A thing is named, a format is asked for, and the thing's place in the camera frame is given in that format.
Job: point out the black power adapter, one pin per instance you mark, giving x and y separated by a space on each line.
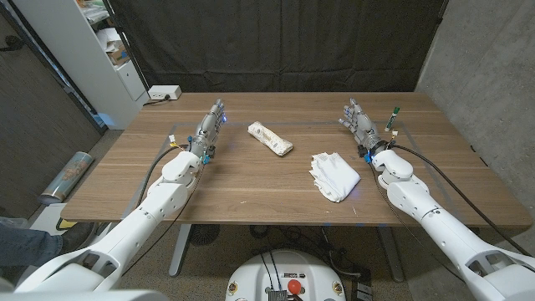
361 292

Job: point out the white shelf cabinet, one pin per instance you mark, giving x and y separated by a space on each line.
79 54

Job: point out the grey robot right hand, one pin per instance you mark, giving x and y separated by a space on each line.
365 127

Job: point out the rolled printed poster tube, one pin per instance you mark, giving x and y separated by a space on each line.
67 177

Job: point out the green capped marker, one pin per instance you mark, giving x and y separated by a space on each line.
392 119

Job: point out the cardboard box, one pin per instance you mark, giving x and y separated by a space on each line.
119 54

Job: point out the black round fan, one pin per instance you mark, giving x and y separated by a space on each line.
205 234

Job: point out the folded white cloth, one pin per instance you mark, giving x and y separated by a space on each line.
334 177

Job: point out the grey table leg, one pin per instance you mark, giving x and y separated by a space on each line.
179 251
390 255

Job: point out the white power strip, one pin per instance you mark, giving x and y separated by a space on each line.
164 92

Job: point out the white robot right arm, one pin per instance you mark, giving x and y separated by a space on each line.
439 226

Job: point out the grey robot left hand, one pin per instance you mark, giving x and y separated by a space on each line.
207 129

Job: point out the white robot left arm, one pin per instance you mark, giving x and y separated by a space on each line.
138 217

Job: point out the red emergency stop button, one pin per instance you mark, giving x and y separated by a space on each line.
294 286

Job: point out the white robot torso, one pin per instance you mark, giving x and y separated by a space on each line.
284 271

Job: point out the white patterned pen bag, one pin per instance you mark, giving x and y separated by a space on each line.
269 138

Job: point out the dark shoe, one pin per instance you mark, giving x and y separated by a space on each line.
77 236

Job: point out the person leg in jeans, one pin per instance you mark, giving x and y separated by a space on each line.
25 248

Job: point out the black backdrop curtain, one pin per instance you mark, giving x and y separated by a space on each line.
284 42

